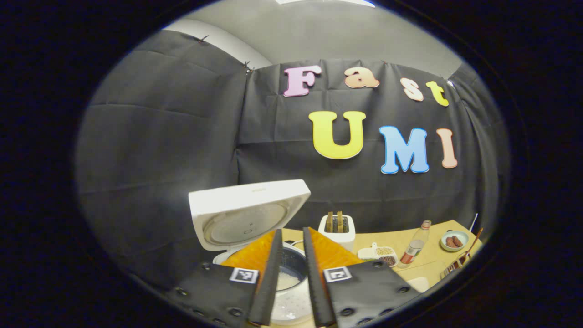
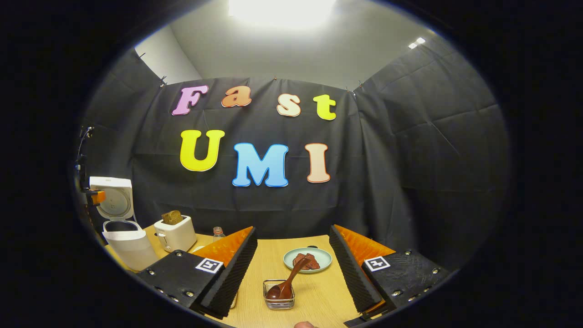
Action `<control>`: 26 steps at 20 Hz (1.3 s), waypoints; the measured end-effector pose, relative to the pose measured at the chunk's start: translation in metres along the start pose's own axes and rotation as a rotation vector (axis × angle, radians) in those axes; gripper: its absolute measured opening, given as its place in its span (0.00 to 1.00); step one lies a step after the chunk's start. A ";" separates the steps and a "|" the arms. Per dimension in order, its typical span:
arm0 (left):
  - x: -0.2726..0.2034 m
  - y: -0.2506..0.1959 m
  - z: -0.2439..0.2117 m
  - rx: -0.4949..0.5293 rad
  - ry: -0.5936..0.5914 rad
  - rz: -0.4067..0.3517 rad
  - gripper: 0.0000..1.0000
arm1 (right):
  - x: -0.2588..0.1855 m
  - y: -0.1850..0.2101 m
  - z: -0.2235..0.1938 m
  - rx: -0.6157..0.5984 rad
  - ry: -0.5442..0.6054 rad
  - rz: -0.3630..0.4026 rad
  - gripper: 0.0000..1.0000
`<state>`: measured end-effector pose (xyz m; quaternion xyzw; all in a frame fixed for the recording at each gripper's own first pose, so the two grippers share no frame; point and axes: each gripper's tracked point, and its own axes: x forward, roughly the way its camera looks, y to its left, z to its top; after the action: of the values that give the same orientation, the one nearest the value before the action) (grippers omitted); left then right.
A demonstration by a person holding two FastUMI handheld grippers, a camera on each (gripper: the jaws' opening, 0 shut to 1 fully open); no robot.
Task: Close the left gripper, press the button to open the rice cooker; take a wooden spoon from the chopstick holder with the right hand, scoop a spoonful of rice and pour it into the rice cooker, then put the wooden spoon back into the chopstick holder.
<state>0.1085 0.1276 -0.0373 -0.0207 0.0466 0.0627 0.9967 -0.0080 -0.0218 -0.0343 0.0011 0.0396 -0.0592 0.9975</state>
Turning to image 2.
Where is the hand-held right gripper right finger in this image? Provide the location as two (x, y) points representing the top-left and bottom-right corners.
(329, 224), (451, 317)

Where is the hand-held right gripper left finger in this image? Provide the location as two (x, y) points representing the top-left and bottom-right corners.
(137, 226), (258, 319)

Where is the black backdrop cloth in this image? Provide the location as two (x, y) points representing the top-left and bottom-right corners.
(75, 39), (510, 274)

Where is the pale green plate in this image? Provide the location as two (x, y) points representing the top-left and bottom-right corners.
(283, 247), (333, 274)

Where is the metal wire chopstick holder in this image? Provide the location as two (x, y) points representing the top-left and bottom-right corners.
(263, 279), (296, 310)

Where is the white rice cooker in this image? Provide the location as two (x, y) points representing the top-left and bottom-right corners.
(89, 176), (159, 272)

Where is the brown wooden spoon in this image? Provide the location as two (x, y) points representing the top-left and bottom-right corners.
(266, 256), (315, 300)

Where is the white toaster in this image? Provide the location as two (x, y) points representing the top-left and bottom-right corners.
(154, 215), (197, 253)

